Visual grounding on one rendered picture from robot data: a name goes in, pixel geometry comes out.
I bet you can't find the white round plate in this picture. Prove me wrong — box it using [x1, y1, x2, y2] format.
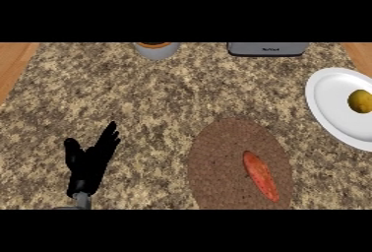
[304, 67, 372, 153]

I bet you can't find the grey pot with orange rim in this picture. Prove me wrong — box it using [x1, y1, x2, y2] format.
[132, 41, 181, 61]

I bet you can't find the grey toaster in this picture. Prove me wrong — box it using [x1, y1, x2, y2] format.
[225, 41, 311, 58]

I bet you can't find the yellow lemon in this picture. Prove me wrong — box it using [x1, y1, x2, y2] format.
[346, 89, 372, 114]

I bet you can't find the brown round woven placemat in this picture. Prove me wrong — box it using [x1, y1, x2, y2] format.
[185, 117, 295, 211]

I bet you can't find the orange sweet potato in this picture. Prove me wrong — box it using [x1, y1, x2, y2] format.
[240, 150, 281, 204]

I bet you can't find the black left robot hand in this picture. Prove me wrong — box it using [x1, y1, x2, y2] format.
[61, 120, 122, 199]

